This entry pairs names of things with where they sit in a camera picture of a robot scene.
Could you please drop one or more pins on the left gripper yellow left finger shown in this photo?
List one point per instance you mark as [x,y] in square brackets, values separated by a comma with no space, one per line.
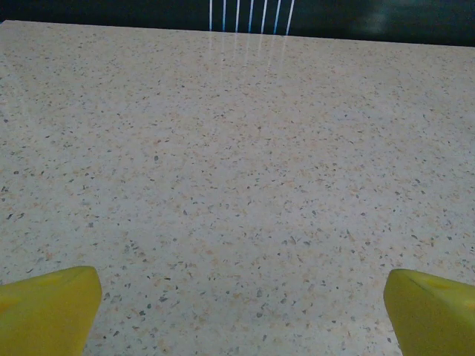
[44,315]

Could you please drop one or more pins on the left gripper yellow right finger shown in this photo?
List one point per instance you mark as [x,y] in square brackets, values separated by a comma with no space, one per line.
[434,319]

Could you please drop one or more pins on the dark panel with white lines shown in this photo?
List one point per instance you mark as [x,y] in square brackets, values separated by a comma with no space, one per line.
[334,15]

